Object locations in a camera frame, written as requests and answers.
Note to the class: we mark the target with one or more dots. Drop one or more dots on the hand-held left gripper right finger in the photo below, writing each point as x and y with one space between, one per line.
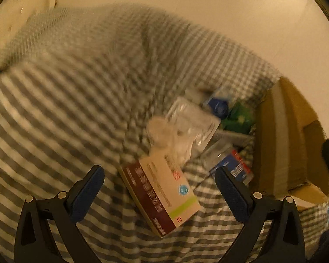
231 194

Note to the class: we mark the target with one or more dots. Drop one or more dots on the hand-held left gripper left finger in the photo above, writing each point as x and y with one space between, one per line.
89 194

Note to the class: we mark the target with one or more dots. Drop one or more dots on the blue medicine box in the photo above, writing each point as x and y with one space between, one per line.
237 168

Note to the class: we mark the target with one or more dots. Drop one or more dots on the clear plastic container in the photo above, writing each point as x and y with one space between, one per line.
192 120
216 153

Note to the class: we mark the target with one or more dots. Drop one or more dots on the brown cardboard box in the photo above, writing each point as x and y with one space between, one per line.
279 142

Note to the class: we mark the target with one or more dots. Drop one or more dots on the maroon cream medicine box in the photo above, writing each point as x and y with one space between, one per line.
159 191

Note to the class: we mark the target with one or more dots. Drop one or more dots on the green packet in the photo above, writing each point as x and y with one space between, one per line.
237 117

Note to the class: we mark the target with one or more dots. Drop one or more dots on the blue white packet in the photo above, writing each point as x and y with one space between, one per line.
218 105

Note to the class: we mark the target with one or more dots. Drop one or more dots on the grey white checked blanket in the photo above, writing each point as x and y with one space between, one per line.
71 101

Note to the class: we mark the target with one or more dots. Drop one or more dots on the white padded headboard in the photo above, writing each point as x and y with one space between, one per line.
16 5

